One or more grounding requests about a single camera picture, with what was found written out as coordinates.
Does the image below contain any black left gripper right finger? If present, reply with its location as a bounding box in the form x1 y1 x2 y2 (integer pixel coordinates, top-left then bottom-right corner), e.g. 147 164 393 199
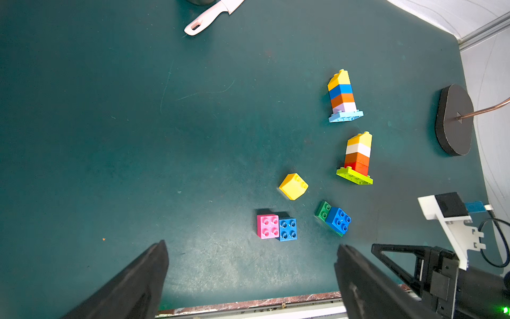
335 245 439 318

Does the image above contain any light blue lego base plate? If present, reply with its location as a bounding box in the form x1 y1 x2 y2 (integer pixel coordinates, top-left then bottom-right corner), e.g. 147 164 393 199
329 110 364 123

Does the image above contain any dark green long lego brick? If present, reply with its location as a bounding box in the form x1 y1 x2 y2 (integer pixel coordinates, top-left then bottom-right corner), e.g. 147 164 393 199
314 200 343 237

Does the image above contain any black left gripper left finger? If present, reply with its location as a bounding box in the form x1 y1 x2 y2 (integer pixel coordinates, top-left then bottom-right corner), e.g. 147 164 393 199
63 240 169 318

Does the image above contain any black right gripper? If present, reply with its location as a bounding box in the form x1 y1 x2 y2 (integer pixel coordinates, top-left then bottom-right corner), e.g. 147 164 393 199
371 243 459 318

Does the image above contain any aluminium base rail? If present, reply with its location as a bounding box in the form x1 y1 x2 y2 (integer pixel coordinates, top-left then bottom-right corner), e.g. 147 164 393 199
156 292 348 318

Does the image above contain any red lego brick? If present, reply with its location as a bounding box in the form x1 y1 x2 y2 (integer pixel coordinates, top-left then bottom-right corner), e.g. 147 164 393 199
344 162 369 176

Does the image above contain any purple lego brick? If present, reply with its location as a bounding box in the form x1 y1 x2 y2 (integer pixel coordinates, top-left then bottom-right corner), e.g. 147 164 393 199
333 102 357 114

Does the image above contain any dark green metal tumbler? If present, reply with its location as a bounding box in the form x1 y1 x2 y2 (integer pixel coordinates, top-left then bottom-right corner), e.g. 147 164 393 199
187 0 216 6

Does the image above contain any blue lego brick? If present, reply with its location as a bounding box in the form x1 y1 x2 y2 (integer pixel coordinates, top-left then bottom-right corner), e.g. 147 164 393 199
325 207 352 237
279 218 298 242
329 85 353 100

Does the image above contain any orange lego brick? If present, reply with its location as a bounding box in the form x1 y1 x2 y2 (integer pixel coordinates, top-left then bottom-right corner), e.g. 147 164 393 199
344 152 370 166
331 93 355 108

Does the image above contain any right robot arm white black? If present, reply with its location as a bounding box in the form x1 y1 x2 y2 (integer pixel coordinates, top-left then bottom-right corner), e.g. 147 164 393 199
371 244 509 318

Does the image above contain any black metal jewelry stand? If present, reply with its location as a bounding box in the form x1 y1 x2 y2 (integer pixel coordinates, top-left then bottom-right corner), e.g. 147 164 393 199
434 84 510 157

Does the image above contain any orange lego brick front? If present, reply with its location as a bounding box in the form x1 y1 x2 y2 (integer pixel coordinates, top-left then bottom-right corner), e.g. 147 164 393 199
344 152 370 166

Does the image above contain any lime green long lego brick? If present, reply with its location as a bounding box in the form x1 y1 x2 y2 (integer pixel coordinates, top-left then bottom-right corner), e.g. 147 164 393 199
336 166 373 186

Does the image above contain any cream lego brick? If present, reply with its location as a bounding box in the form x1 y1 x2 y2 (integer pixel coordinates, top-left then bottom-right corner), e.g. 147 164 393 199
345 143 371 158

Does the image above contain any pink plastic knife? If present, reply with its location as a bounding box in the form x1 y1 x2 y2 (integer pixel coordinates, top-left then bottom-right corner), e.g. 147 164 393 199
184 0 244 36

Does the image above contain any yellow lego brick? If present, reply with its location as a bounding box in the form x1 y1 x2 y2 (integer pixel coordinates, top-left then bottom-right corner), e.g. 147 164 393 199
279 173 309 201
347 132 373 148
328 69 351 91

